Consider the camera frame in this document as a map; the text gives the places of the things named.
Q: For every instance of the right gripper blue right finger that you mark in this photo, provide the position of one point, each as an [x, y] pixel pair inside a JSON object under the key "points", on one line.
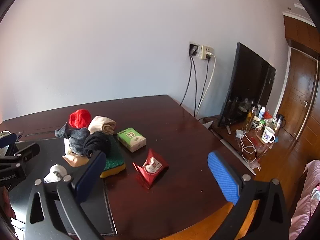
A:
{"points": [[229, 182]]}

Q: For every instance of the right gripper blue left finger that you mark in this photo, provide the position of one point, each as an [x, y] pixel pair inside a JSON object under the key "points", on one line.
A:
{"points": [[86, 176]]}

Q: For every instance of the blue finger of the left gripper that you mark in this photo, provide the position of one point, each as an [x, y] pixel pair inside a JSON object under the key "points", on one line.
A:
{"points": [[7, 140]]}

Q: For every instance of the white grey sock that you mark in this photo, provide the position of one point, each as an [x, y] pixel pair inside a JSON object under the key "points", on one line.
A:
{"points": [[56, 174]]}

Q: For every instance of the black sock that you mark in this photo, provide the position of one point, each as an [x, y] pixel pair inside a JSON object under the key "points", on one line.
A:
{"points": [[98, 141]]}

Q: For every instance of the red snack packet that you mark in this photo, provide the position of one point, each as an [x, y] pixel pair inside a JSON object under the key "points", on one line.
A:
{"points": [[154, 166]]}

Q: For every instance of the tan snack packet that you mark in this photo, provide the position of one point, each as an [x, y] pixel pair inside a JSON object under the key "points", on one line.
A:
{"points": [[75, 160]]}

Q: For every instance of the black desk mat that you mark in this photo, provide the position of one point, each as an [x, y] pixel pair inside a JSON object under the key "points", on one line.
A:
{"points": [[49, 210]]}

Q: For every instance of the green yellow sponge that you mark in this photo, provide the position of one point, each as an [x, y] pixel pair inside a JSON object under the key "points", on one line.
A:
{"points": [[115, 162]]}

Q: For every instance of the dark grey sock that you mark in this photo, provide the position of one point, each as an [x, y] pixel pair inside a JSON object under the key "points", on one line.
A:
{"points": [[76, 137]]}

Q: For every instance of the white floral mug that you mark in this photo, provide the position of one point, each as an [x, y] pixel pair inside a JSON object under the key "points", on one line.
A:
{"points": [[268, 135]]}

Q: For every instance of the beige rolled sock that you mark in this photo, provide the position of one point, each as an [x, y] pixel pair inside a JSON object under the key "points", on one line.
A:
{"points": [[102, 124]]}

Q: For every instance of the green tissue pack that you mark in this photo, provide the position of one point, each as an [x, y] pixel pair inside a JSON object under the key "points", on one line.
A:
{"points": [[131, 139]]}

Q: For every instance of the red rolled sock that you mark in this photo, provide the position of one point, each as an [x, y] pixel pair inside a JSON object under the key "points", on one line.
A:
{"points": [[80, 119]]}

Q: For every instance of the glass bottle black cap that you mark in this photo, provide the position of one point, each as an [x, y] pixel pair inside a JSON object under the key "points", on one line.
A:
{"points": [[249, 119]]}

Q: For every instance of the pink bed cover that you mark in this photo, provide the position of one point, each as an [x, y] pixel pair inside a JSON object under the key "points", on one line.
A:
{"points": [[308, 202]]}

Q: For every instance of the black kettle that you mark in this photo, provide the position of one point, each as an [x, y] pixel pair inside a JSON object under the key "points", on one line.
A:
{"points": [[279, 121]]}

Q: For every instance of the black television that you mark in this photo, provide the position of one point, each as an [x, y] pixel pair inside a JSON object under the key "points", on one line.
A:
{"points": [[251, 84]]}

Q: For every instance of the brown wooden door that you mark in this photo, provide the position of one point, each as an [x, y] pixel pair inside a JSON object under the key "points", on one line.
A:
{"points": [[298, 91]]}

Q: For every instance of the white charger with cable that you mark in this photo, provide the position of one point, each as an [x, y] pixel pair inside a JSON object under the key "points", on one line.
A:
{"points": [[246, 146]]}

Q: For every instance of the white wall power socket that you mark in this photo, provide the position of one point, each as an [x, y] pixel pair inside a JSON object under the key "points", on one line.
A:
{"points": [[206, 52]]}

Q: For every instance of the black wall socket plug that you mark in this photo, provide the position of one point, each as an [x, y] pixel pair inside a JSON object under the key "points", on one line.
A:
{"points": [[193, 49]]}

